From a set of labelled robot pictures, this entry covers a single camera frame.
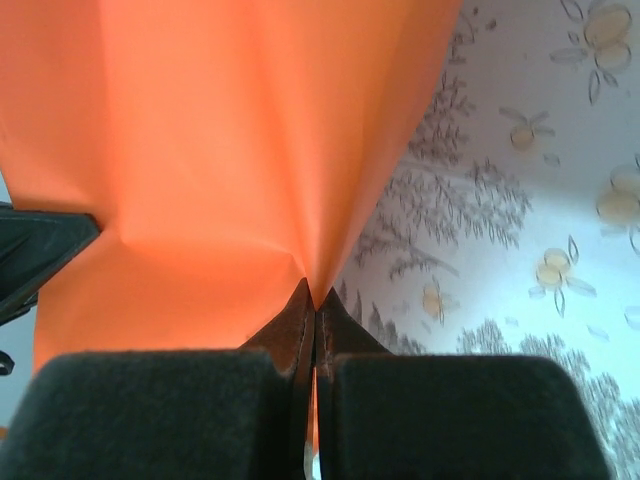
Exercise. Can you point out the orange wrapping paper sheet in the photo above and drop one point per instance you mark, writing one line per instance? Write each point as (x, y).
(225, 150)

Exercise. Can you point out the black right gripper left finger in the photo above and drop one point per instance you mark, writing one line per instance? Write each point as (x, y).
(150, 420)

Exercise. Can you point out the floral printed tablecloth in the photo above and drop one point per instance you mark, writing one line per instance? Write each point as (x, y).
(500, 250)

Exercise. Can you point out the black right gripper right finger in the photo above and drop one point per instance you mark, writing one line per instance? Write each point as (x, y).
(450, 425)

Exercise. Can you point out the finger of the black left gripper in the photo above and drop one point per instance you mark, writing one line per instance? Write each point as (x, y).
(35, 255)

